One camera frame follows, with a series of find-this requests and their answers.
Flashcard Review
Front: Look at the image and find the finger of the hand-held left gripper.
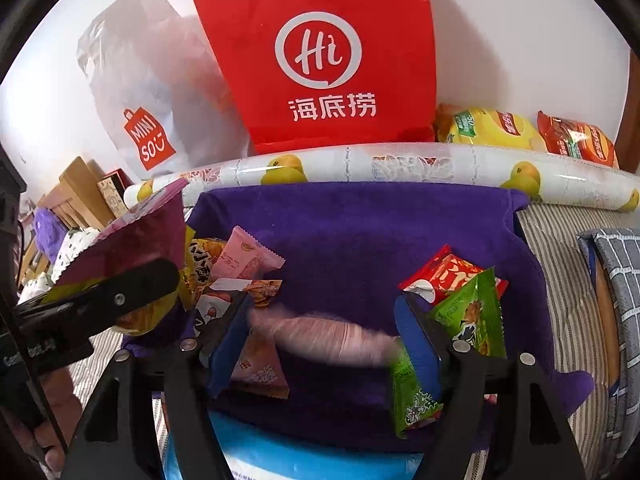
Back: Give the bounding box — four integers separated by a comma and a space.
12, 257, 181, 335

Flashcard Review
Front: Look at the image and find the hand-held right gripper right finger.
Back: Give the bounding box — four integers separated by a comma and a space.
394, 292, 588, 480

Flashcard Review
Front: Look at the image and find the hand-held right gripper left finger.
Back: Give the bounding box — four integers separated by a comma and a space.
60, 290, 258, 480

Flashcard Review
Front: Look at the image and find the white cartoon snack packet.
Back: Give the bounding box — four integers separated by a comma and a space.
192, 290, 236, 356

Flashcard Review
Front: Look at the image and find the orange pink triangular snack packet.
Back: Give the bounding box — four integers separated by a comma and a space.
230, 325, 291, 401

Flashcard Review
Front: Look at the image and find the large pink snack bag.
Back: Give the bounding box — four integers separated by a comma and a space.
52, 177, 190, 336

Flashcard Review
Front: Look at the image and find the green snack packet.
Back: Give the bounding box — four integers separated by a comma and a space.
389, 345, 445, 440
430, 267, 508, 358

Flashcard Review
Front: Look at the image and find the long pale pink snack packet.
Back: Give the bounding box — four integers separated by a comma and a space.
247, 310, 403, 367

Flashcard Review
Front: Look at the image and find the person's left hand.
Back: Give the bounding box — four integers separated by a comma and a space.
30, 367, 83, 478

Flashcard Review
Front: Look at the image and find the brown orange snack packet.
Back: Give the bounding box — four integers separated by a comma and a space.
210, 277, 283, 307

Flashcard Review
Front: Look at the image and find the white dotted cloth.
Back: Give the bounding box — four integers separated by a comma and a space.
50, 227, 101, 283

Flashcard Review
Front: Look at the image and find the red snack packet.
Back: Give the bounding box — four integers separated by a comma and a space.
398, 244, 508, 306

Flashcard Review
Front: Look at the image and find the yellow triangular snack packet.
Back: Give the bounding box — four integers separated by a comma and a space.
182, 225, 228, 311

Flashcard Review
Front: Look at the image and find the patterned box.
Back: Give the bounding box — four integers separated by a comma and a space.
96, 170, 133, 218

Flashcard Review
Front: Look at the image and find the purple plush item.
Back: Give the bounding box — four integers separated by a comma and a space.
32, 209, 68, 261

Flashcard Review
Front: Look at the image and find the blue tissue pack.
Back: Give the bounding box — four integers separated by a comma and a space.
162, 410, 436, 480

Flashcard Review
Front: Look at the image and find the purple towel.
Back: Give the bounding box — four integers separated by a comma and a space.
120, 182, 596, 456

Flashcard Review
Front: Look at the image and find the pear print rolled tablecloth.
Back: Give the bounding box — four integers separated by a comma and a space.
122, 142, 640, 213

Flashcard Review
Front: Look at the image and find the grey checked folded cloth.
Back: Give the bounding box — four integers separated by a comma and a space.
577, 227, 640, 461

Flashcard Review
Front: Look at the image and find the white plastic bag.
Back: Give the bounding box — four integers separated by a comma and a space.
76, 0, 251, 181

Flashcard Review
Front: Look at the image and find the yellow chip bag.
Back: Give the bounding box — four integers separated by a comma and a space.
434, 105, 548, 152

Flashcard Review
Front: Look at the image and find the red orange chip bag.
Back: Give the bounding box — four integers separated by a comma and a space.
537, 110, 621, 168

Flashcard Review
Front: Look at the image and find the red paper bag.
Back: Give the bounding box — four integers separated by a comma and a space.
191, 0, 437, 156

